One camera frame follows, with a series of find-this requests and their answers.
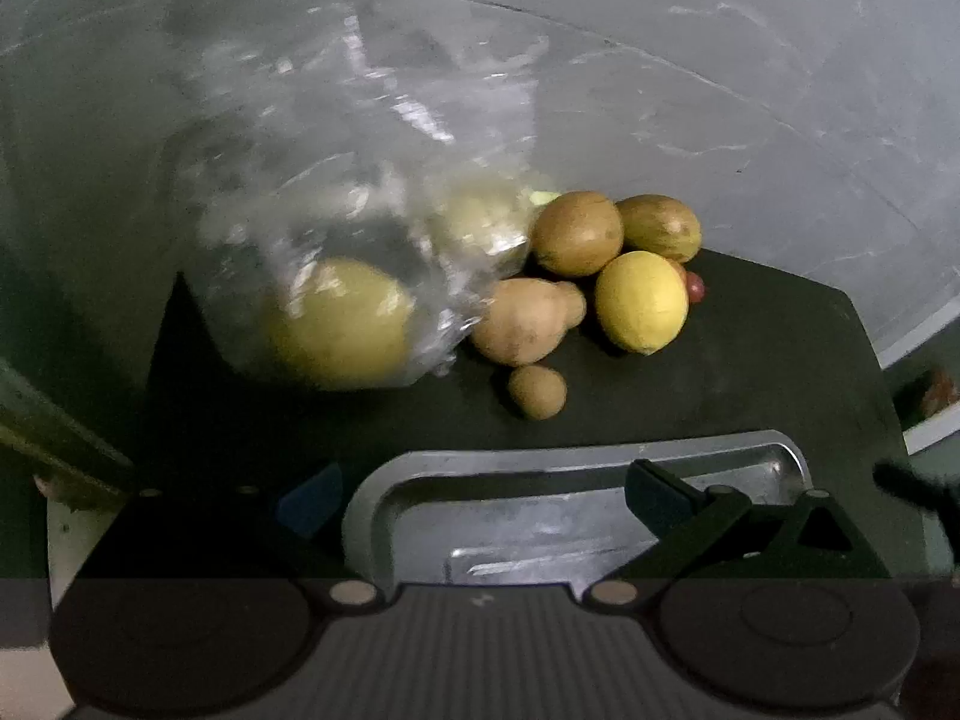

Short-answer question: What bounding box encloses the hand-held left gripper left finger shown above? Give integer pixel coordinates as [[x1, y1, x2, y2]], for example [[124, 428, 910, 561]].
[[69, 461, 374, 605]]

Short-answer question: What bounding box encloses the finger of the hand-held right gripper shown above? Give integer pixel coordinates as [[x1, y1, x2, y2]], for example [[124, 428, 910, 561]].
[[874, 460, 960, 535]]

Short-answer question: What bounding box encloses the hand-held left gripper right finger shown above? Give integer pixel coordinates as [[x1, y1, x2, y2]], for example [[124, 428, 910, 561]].
[[589, 457, 892, 605]]

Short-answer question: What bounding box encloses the metal tray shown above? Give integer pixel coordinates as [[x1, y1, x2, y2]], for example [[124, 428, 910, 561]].
[[341, 429, 817, 595]]

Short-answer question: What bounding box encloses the small tan round fruit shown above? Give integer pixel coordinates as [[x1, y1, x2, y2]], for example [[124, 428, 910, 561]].
[[507, 364, 568, 421]]

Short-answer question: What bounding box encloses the large yellow lemon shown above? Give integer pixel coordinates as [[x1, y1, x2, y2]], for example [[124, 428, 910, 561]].
[[595, 250, 690, 356]]

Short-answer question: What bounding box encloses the large tan fruit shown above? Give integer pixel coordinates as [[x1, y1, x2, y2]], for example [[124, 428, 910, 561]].
[[470, 277, 563, 367]]

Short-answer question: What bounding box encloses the clear plastic bag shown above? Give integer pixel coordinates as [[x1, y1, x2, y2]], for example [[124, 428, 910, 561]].
[[161, 0, 560, 392]]

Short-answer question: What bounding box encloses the brown round object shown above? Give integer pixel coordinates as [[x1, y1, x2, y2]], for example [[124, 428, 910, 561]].
[[911, 369, 960, 421]]

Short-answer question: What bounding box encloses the yellow lemon in bag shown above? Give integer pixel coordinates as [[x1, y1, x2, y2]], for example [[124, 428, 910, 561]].
[[268, 256, 417, 392]]

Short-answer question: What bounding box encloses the yellow-green oval fruit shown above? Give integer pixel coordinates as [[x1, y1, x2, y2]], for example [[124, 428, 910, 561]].
[[616, 194, 704, 263]]

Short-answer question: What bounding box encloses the brown passion fruit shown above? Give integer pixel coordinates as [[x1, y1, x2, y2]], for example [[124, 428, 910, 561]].
[[530, 190, 625, 277]]

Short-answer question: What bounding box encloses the pale yellow fruit in bag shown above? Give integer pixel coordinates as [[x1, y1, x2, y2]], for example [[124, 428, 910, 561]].
[[435, 174, 535, 271]]

